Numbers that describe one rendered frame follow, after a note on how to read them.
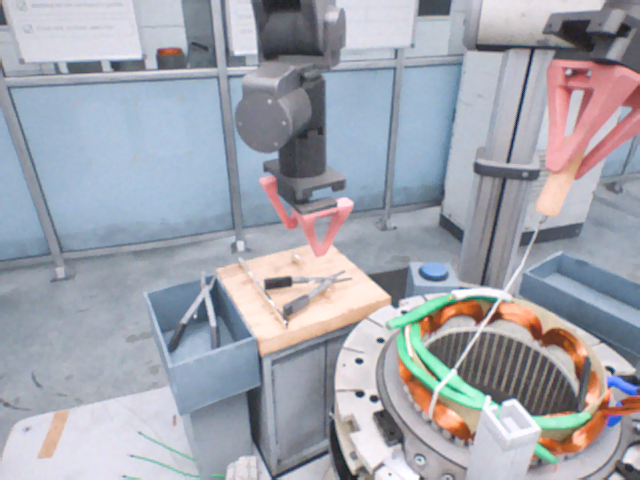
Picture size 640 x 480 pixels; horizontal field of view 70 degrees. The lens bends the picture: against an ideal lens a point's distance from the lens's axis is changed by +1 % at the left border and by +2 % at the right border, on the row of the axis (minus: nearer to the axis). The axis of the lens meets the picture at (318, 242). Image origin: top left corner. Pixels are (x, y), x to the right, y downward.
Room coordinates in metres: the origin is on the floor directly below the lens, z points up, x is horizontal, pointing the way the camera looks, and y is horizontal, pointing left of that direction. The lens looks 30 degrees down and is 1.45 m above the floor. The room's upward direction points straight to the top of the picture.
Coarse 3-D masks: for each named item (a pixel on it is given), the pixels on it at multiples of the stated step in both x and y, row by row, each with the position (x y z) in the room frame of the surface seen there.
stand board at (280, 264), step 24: (264, 264) 0.61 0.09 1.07; (288, 264) 0.61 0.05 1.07; (312, 264) 0.61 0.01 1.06; (336, 264) 0.61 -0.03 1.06; (240, 288) 0.55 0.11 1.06; (288, 288) 0.55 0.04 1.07; (312, 288) 0.55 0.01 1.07; (336, 288) 0.55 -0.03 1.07; (360, 288) 0.55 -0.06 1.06; (264, 312) 0.49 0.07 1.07; (312, 312) 0.49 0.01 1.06; (336, 312) 0.49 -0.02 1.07; (360, 312) 0.50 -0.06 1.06; (264, 336) 0.44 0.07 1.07; (288, 336) 0.45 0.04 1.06; (312, 336) 0.47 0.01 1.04
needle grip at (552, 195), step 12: (564, 144) 0.33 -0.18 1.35; (588, 144) 0.33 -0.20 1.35; (576, 156) 0.33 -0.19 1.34; (576, 168) 0.32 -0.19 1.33; (552, 180) 0.32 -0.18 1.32; (564, 180) 0.32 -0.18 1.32; (540, 192) 0.33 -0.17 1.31; (552, 192) 0.32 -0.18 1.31; (564, 192) 0.32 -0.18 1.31; (540, 204) 0.32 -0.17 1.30; (552, 204) 0.32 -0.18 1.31; (552, 216) 0.32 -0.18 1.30
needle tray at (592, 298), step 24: (552, 264) 0.64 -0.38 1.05; (576, 264) 0.63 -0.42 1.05; (528, 288) 0.58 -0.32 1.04; (552, 288) 0.55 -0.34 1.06; (576, 288) 0.60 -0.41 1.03; (600, 288) 0.59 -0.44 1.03; (624, 288) 0.57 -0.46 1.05; (552, 312) 0.55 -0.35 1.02; (576, 312) 0.52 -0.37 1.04; (600, 312) 0.50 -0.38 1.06; (624, 312) 0.54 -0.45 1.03; (600, 336) 0.49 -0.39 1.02; (624, 336) 0.47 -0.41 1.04
